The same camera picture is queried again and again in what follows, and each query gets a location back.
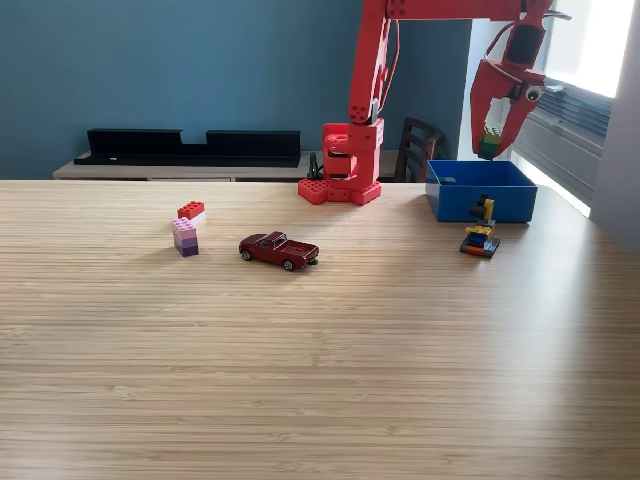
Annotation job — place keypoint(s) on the green brick stack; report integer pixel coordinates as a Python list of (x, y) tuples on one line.
[(490, 145)]

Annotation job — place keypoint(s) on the dark grey brick stack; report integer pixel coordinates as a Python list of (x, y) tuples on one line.
[(448, 180)]

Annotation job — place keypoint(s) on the dark red toy pickup car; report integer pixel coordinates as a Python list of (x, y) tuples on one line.
[(277, 250)]

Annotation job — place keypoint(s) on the blue plastic bin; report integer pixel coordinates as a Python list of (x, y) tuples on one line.
[(500, 205)]

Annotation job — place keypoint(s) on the small white window latch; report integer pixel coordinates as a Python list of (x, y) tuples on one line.
[(554, 89)]

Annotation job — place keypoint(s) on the grey vent grille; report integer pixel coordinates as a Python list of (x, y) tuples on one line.
[(575, 117)]

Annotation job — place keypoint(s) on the dark wooden chair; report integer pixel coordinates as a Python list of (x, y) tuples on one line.
[(417, 145)]

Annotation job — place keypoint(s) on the white window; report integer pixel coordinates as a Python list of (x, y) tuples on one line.
[(595, 45)]

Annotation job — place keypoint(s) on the small yellow toy digger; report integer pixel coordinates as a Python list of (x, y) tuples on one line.
[(480, 235)]

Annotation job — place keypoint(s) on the black table clamp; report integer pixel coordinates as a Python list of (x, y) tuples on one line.
[(313, 170)]

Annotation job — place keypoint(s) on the red white brick stack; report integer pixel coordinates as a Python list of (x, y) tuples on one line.
[(191, 209)]

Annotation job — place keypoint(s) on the pink purple brick stack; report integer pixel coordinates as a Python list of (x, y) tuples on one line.
[(185, 237)]

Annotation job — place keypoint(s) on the pale wooden sideboard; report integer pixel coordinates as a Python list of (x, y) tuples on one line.
[(125, 171)]

